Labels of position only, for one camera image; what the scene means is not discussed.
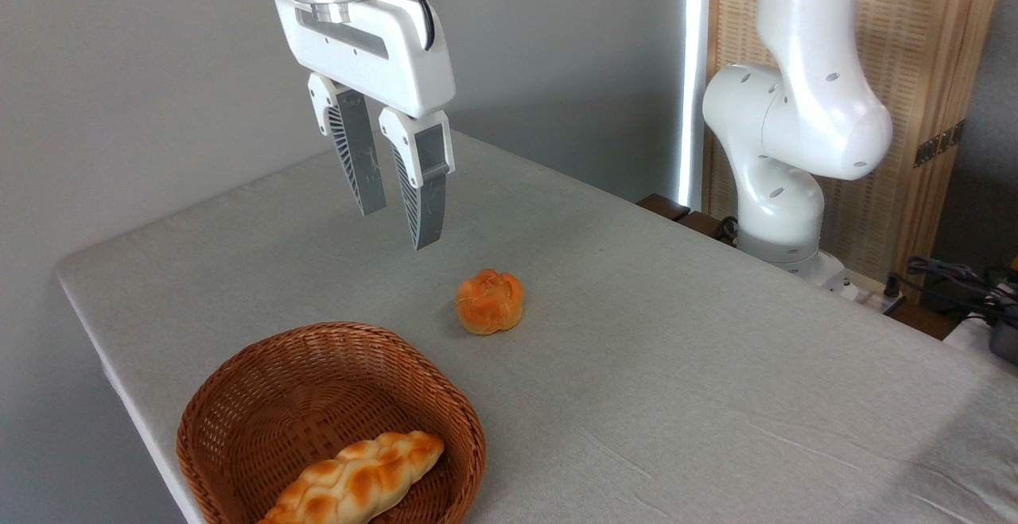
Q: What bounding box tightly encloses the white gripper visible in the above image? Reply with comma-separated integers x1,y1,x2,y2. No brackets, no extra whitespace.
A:
273,0,457,251

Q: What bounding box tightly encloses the long braided bread loaf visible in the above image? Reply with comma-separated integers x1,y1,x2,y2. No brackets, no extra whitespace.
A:
256,430,445,524

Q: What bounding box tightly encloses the round orange bread bun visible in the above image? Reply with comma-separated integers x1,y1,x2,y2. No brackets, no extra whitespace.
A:
455,269,526,336

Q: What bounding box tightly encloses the brown woven wicker basket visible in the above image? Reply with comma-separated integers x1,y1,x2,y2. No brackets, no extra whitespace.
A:
176,321,487,524

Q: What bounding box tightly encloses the dark brown wooden block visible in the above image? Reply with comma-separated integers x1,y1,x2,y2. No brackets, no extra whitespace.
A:
636,193,692,222
676,211,738,246

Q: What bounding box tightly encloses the white vertical light strip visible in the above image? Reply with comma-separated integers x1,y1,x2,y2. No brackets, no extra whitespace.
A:
677,0,712,212

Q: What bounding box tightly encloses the brass screen hinge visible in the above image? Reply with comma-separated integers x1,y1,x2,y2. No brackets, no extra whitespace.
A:
913,119,966,169

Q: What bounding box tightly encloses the grey metal box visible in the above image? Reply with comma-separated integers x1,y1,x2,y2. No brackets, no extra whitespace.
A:
989,320,1018,365

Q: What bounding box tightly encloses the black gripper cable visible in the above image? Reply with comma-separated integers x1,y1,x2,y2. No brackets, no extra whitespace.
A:
362,0,437,52

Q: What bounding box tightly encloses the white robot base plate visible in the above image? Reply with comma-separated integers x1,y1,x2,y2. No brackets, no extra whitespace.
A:
807,250,885,305

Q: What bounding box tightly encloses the black cable bundle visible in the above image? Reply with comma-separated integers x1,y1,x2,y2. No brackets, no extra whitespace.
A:
885,255,1018,328

